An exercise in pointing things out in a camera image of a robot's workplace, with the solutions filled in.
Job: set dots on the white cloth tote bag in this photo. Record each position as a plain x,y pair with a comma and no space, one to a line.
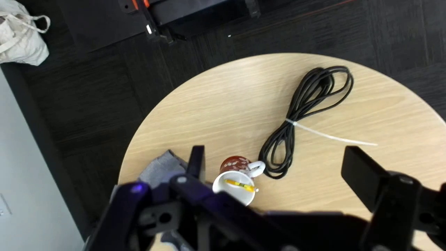
18,36

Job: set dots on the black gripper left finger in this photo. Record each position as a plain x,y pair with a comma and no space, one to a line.
189,185

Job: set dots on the orange black clamp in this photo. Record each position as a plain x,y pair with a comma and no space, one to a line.
135,4

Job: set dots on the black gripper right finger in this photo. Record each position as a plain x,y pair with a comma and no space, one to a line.
384,190

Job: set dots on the grey cloth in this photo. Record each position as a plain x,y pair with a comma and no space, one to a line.
161,167

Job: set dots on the red and white mug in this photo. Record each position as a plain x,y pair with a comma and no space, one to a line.
234,163

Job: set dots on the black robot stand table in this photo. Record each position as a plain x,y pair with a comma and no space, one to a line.
195,11

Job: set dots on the white zip tie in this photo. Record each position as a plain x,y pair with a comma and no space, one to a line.
334,135

